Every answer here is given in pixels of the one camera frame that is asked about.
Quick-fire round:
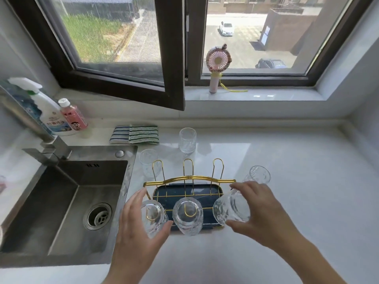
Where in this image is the person's left hand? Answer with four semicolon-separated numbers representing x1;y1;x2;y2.
114;187;174;265

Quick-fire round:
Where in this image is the person's right hand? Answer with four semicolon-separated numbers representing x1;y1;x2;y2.
225;181;303;255

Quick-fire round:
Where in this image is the clear glass cup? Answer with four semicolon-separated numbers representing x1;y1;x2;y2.
179;127;197;154
139;149;163;178
172;197;204;236
140;199;169;239
212;189;251;226
242;165;272;185

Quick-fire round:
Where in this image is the gold cup rack blue tray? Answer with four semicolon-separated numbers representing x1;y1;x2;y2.
143;158;236;234

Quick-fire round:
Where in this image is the person's right forearm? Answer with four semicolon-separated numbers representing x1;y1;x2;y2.
277;230;347;284

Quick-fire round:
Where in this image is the round sink drain strainer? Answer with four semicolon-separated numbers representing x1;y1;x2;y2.
83;202;113;231

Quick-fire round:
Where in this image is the stainless steel sink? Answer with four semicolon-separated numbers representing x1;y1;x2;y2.
0;144;138;268

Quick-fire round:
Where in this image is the green striped cloth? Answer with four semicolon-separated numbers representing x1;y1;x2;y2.
129;125;160;145

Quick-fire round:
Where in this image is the blue striped cloth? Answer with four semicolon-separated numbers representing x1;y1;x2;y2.
109;125;132;144

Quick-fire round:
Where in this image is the steel square faucet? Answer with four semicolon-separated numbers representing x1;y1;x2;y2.
0;85;73;166

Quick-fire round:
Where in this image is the white stone window sill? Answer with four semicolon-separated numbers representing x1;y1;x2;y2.
183;85;326;101

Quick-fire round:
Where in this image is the pink drink bottle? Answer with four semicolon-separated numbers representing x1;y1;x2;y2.
58;98;89;132

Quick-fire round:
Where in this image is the white spray bottle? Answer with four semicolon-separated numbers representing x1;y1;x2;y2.
7;77;75;136

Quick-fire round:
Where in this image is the dark car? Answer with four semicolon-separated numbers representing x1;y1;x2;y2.
255;58;288;69

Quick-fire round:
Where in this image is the pink handheld fan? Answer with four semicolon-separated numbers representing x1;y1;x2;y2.
206;44;249;94

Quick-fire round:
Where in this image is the blue detergent pouch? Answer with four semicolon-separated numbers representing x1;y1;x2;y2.
0;82;57;136

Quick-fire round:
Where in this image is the dark brown open window sash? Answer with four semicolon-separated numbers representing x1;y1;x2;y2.
9;0;190;111

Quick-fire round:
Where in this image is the brown outbuilding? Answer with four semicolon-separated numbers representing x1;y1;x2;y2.
260;6;322;52

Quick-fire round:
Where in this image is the white car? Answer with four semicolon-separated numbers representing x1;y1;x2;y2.
219;21;235;37

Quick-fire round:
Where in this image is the blue roofed shed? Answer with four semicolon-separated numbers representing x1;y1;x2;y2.
60;0;134;21

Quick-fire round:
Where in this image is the dark brown fixed window frame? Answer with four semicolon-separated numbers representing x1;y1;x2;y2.
185;0;377;88

